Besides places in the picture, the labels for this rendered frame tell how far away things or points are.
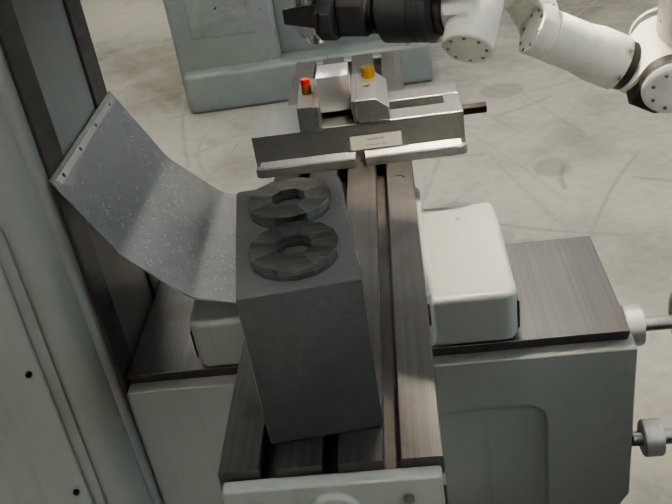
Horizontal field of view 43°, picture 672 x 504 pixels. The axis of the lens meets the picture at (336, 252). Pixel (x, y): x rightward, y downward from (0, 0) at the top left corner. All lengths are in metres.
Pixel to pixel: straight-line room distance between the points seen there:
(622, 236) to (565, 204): 0.28
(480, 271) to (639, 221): 1.78
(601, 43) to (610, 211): 1.99
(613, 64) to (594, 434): 0.60
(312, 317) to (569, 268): 0.74
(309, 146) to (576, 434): 0.63
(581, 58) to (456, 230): 0.40
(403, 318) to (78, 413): 0.57
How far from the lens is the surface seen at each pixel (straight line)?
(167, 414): 1.43
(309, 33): 1.21
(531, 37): 1.15
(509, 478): 1.52
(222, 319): 1.31
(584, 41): 1.15
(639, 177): 3.33
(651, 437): 1.48
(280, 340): 0.83
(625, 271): 2.80
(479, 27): 1.08
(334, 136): 1.41
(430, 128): 1.41
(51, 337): 1.31
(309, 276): 0.81
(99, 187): 1.29
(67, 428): 1.41
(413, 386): 0.96
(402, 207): 1.28
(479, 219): 1.45
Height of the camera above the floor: 1.57
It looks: 32 degrees down
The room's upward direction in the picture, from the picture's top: 9 degrees counter-clockwise
